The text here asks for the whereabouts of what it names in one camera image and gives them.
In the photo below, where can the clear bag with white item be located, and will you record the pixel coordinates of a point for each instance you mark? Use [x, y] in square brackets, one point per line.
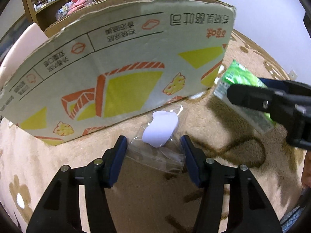
[157, 142]

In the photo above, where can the printed cardboard box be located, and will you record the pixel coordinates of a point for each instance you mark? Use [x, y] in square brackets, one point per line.
[116, 60]

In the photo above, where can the beige patterned plush blanket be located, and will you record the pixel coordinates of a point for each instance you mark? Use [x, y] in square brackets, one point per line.
[145, 199]

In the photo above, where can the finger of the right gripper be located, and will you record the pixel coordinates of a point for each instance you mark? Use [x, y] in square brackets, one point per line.
[277, 83]
[266, 100]

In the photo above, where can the green tissue pack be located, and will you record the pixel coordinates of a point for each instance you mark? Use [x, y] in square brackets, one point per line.
[236, 73]

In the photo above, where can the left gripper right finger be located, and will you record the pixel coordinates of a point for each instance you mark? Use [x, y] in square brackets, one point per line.
[249, 208]

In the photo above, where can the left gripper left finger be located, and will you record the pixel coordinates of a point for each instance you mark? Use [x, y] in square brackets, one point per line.
[58, 208]

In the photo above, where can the pink swirl roll plush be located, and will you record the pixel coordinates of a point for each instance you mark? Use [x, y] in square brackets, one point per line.
[30, 40]

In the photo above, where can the cluttered small dark table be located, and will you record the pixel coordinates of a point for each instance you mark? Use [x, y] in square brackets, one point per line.
[71, 7]

